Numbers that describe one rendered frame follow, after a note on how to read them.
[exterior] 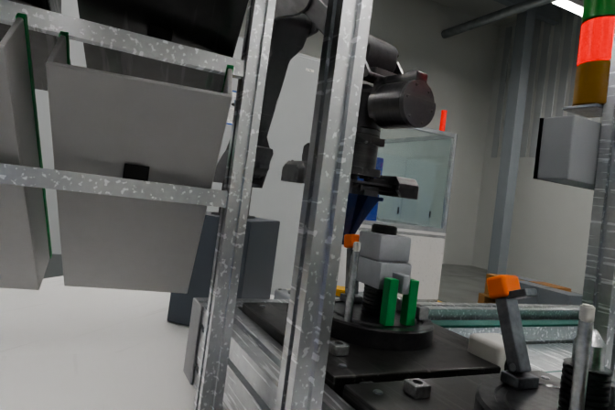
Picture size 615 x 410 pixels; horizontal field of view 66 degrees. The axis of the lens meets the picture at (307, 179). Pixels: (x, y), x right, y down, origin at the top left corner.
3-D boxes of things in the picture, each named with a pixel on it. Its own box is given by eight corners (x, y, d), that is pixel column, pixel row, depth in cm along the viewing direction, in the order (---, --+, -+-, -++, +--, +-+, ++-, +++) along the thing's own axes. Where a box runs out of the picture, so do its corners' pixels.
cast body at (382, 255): (347, 277, 58) (354, 220, 58) (377, 278, 60) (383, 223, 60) (389, 294, 50) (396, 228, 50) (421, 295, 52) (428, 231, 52)
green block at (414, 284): (398, 322, 53) (404, 277, 53) (407, 322, 53) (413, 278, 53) (405, 326, 52) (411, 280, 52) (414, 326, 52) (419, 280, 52)
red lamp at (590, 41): (566, 64, 56) (571, 24, 56) (593, 74, 58) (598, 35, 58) (609, 56, 51) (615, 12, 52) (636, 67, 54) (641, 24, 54)
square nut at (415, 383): (402, 391, 38) (404, 378, 39) (417, 389, 39) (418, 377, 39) (415, 399, 37) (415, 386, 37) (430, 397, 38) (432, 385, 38)
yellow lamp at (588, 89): (562, 106, 56) (566, 65, 56) (588, 114, 58) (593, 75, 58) (605, 101, 51) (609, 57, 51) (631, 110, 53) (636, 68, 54)
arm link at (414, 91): (340, 40, 63) (407, 22, 54) (383, 58, 68) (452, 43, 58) (329, 124, 63) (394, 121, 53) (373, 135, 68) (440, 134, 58)
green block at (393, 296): (378, 322, 52) (383, 276, 52) (387, 322, 52) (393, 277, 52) (384, 326, 50) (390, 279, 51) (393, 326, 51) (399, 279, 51)
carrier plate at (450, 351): (240, 318, 61) (242, 300, 61) (390, 318, 72) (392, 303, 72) (330, 400, 40) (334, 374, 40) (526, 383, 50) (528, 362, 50)
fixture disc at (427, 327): (293, 313, 59) (295, 296, 59) (384, 313, 65) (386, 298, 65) (352, 353, 46) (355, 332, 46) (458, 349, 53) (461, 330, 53)
